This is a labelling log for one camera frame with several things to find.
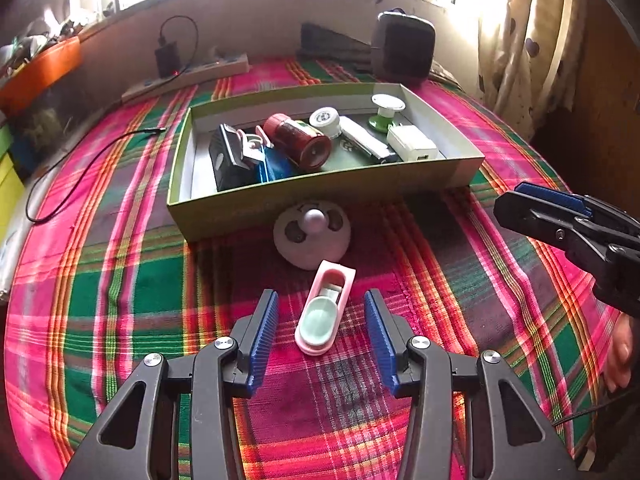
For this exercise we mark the black power adapter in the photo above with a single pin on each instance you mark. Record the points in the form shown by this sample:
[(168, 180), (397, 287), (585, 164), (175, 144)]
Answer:
[(167, 58)]

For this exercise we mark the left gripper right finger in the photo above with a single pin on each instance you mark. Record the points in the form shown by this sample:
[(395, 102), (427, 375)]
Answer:
[(507, 434)]

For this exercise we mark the blue rectangular sponge block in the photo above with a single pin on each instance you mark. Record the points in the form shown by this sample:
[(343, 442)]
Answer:
[(275, 166)]

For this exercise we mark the plaid bed cloth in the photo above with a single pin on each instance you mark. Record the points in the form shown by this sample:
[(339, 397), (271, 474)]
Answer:
[(110, 279)]

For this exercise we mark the green cardboard box tray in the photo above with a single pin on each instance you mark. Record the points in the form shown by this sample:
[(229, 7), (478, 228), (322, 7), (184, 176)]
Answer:
[(200, 210)]

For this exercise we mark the green box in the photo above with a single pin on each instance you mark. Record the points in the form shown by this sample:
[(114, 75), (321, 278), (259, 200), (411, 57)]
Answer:
[(6, 139)]

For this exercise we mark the small white round container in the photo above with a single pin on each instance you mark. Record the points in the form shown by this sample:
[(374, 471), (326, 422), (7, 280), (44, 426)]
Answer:
[(327, 120)]

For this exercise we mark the white round fan gadget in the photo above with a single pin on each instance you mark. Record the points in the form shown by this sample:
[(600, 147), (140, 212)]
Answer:
[(310, 232)]

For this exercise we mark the black textured remote device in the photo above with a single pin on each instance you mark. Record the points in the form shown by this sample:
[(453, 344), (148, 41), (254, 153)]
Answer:
[(225, 152)]

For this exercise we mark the white usb charger cube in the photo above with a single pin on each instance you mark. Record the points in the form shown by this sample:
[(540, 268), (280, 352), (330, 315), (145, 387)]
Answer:
[(410, 143)]

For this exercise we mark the orange shelf tray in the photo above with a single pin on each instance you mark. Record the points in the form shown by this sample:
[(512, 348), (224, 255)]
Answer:
[(46, 69)]

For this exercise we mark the patterned cream curtain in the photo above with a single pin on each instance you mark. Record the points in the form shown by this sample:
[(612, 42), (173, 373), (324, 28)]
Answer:
[(528, 57)]

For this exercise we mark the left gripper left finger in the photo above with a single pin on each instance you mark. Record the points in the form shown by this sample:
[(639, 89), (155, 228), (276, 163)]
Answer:
[(137, 434)]

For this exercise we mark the white power strip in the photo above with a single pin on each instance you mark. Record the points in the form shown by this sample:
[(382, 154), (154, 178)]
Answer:
[(221, 68)]

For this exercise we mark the yellow box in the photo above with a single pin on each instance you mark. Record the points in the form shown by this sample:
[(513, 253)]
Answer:
[(11, 190)]

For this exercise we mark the red cylindrical flashlight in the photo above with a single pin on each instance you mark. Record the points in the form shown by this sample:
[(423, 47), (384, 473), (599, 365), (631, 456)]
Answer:
[(306, 146)]

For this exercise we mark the black portable speaker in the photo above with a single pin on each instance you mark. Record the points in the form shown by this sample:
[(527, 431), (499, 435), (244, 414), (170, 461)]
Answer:
[(402, 48)]

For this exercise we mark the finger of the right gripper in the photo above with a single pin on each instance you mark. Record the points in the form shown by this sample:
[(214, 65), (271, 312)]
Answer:
[(558, 227), (598, 211)]

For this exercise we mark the person's right hand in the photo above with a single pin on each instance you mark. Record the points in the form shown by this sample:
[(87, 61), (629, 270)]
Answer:
[(623, 353)]

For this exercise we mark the pink white clip case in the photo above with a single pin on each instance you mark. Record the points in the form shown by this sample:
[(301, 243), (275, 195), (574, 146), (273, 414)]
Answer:
[(317, 326)]

